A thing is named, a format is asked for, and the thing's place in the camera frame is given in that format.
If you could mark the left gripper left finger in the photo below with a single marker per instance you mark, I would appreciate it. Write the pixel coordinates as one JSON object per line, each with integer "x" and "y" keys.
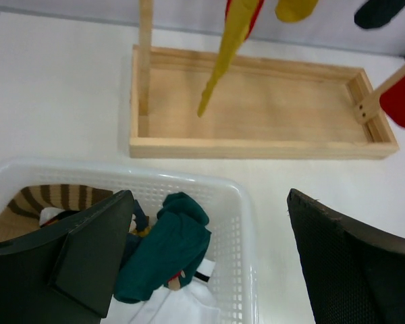
{"x": 66, "y": 272}

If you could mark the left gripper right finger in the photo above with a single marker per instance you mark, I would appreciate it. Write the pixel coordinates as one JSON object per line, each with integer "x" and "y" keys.
{"x": 354, "y": 273}

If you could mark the wooden hanger stand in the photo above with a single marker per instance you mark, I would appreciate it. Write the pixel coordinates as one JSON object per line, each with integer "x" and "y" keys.
{"x": 260, "y": 108}

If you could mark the brown striped sock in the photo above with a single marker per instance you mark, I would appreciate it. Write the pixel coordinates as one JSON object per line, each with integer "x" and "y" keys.
{"x": 22, "y": 214}

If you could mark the dark green sock in basket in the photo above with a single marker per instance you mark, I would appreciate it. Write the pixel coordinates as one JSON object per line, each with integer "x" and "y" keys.
{"x": 172, "y": 251}

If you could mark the white sock in basket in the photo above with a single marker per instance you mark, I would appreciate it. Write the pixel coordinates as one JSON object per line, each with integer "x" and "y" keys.
{"x": 193, "y": 303}

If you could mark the white plastic basket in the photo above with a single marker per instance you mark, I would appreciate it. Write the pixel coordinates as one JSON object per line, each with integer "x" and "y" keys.
{"x": 228, "y": 205}

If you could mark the dark navy sock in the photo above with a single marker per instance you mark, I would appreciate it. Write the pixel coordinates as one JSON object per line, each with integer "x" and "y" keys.
{"x": 375, "y": 14}

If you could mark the mustard sock centre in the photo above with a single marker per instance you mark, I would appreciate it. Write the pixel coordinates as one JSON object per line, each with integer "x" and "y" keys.
{"x": 292, "y": 11}

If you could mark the mustard sock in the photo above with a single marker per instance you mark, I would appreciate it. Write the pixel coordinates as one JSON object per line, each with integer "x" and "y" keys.
{"x": 292, "y": 11}
{"x": 234, "y": 34}

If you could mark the mustard sock front left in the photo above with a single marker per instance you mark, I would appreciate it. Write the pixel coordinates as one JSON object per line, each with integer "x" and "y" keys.
{"x": 234, "y": 34}

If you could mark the red sock with white pattern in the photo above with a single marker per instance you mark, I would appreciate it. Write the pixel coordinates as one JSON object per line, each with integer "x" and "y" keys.
{"x": 254, "y": 16}

